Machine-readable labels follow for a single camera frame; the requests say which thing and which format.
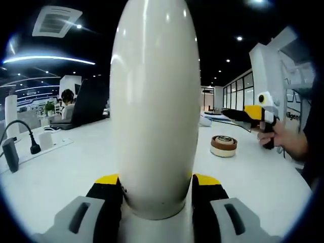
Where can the green potted plant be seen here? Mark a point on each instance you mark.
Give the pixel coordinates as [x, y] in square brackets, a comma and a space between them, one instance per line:
[49, 107]

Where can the blue white flat stack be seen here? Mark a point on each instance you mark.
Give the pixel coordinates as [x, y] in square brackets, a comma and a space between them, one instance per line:
[215, 116]

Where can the curved ceiling light strip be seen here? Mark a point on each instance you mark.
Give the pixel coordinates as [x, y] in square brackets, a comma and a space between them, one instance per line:
[48, 59]

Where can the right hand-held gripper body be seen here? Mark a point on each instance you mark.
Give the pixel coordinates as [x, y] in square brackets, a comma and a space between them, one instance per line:
[269, 111]

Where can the white rounded item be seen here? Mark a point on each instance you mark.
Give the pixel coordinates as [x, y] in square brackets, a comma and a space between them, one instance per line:
[206, 120]

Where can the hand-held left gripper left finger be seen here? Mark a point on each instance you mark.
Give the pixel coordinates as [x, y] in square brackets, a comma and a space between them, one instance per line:
[76, 220]

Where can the glass partition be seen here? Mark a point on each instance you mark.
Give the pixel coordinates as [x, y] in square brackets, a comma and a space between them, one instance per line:
[239, 93]

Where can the white table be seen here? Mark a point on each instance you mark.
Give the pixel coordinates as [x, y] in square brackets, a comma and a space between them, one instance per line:
[63, 182]

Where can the cream brown-banded cup lid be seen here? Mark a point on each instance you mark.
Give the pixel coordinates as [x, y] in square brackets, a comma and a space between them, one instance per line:
[224, 148]

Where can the black power adapter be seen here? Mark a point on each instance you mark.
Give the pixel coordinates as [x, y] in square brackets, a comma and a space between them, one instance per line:
[10, 155]

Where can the white charger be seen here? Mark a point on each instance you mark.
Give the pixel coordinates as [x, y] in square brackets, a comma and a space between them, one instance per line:
[45, 140]

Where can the white power strip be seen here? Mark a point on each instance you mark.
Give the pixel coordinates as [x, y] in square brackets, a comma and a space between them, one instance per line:
[62, 141]

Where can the person's right hand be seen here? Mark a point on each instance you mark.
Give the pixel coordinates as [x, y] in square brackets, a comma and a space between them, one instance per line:
[282, 139]

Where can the cream water cup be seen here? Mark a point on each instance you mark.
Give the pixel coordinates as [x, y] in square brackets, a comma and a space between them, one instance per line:
[154, 114]

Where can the ceiling air vent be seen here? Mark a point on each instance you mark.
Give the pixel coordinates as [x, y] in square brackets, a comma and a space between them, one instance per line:
[57, 21]

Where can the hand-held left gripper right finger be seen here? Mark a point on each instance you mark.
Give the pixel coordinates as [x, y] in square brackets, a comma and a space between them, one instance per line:
[235, 222]

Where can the black laptop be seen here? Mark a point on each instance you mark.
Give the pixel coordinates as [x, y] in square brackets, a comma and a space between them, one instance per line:
[88, 101]

